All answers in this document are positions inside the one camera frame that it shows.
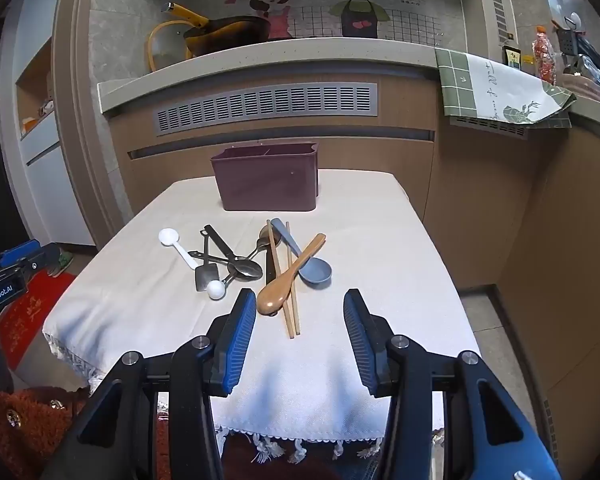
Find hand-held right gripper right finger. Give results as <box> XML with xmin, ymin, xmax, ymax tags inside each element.
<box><xmin>343</xmin><ymin>288</ymin><xmax>563</xmax><ymax>480</ymax></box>

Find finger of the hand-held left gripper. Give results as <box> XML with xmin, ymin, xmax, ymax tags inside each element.
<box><xmin>0</xmin><ymin>240</ymin><xmax>62</xmax><ymax>286</ymax></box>

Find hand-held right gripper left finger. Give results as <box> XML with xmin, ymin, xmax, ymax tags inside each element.
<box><xmin>40</xmin><ymin>288</ymin><xmax>257</xmax><ymax>480</ymax></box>

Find wooden spoon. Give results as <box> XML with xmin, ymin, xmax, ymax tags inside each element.
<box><xmin>257</xmin><ymin>233</ymin><xmax>327</xmax><ymax>317</ymax></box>

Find white round-bowl spoon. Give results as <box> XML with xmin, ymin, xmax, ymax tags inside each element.
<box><xmin>207</xmin><ymin>272</ymin><xmax>241</xmax><ymax>301</ymax></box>

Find wooden chopstick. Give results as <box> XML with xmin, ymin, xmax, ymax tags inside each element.
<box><xmin>285</xmin><ymin>221</ymin><xmax>302</xmax><ymax>337</ymax></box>
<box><xmin>266</xmin><ymin>219</ymin><xmax>296</xmax><ymax>339</ymax></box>

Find shovel-shaped metal spoon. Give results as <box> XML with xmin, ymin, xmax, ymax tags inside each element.
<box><xmin>195</xmin><ymin>228</ymin><xmax>221</xmax><ymax>292</ymax></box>

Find small metal spoon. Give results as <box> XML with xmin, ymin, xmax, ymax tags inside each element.
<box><xmin>187</xmin><ymin>249</ymin><xmax>263</xmax><ymax>279</ymax></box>
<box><xmin>222</xmin><ymin>225</ymin><xmax>281</xmax><ymax>286</ymax></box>

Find grey-blue plastic spoon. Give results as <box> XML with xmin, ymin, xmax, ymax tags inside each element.
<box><xmin>270</xmin><ymin>218</ymin><xmax>333</xmax><ymax>289</ymax></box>

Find dark flat-handled metal utensil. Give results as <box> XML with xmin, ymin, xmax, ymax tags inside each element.
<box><xmin>203</xmin><ymin>224</ymin><xmax>241</xmax><ymax>262</ymax></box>

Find white plastic measuring spoon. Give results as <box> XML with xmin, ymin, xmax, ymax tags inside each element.
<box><xmin>158</xmin><ymin>228</ymin><xmax>199</xmax><ymax>269</ymax></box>

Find purple plastic utensil holder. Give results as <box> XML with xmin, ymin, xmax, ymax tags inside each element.
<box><xmin>210</xmin><ymin>143</ymin><xmax>320</xmax><ymax>212</ymax></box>

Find red floor mat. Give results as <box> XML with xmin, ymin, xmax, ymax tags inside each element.
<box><xmin>0</xmin><ymin>270</ymin><xmax>78</xmax><ymax>368</ymax></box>

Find green slippers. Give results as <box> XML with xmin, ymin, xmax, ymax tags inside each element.
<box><xmin>47</xmin><ymin>252</ymin><xmax>75</xmax><ymax>277</ymax></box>

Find white fringed tablecloth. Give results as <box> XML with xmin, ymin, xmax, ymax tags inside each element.
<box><xmin>42</xmin><ymin>169</ymin><xmax>481</xmax><ymax>463</ymax></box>

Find white shelf cabinet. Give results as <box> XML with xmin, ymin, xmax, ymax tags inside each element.
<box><xmin>0</xmin><ymin>0</ymin><xmax>98</xmax><ymax>248</ymax></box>

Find brown fuzzy garment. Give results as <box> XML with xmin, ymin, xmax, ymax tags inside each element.
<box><xmin>0</xmin><ymin>382</ymin><xmax>221</xmax><ymax>480</ymax></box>

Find kitchen counter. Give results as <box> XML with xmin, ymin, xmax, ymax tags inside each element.
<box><xmin>97</xmin><ymin>40</ymin><xmax>600</xmax><ymax>411</ymax></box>

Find long grey vent grille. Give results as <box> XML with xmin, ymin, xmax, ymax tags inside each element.
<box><xmin>153</xmin><ymin>82</ymin><xmax>379</xmax><ymax>136</ymax></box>

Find short grey vent grille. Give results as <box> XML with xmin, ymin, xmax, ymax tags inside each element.
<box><xmin>450</xmin><ymin>115</ymin><xmax>528</xmax><ymax>137</ymax></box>

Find glass lid with yellow rim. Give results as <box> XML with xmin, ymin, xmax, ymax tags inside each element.
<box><xmin>147</xmin><ymin>20</ymin><xmax>201</xmax><ymax>72</ymax></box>

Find green checked tea towel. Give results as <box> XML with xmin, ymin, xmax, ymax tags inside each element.
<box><xmin>435</xmin><ymin>47</ymin><xmax>577</xmax><ymax>129</ymax></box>

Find red-filled plastic bottle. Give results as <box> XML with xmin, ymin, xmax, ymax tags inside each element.
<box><xmin>532</xmin><ymin>26</ymin><xmax>556</xmax><ymax>83</ymax></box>

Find stacked dishes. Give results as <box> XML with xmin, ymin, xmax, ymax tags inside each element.
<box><xmin>555</xmin><ymin>70</ymin><xmax>600</xmax><ymax>106</ymax></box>

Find frying pan with yellow handle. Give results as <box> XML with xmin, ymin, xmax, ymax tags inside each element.
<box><xmin>161</xmin><ymin>2</ymin><xmax>272</xmax><ymax>58</ymax></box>

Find cartoon wall sticker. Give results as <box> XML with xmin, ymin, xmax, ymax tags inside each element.
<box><xmin>205</xmin><ymin>0</ymin><xmax>441</xmax><ymax>41</ymax></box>

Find grey wall vent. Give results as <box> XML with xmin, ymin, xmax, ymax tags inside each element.
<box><xmin>490</xmin><ymin>0</ymin><xmax>511</xmax><ymax>43</ymax></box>

